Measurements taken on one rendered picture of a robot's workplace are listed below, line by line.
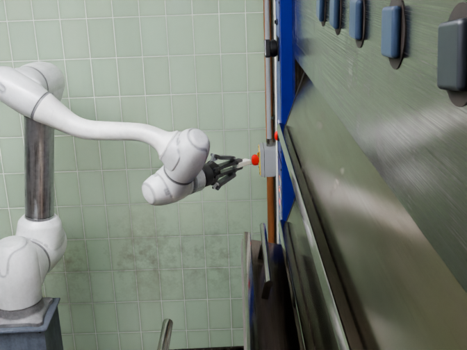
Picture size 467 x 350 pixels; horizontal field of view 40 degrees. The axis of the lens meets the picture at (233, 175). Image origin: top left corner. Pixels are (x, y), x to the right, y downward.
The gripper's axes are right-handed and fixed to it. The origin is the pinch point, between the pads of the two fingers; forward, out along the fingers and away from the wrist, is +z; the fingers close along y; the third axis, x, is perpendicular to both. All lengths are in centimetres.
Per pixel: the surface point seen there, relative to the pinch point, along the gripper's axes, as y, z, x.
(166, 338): 29, -61, 30
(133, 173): 13, -8, -55
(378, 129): -48, -96, 115
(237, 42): -38, 24, -24
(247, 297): 2, -66, 66
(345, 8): -59, -80, 100
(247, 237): 2, -43, 44
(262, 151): -4.4, 4.0, 6.3
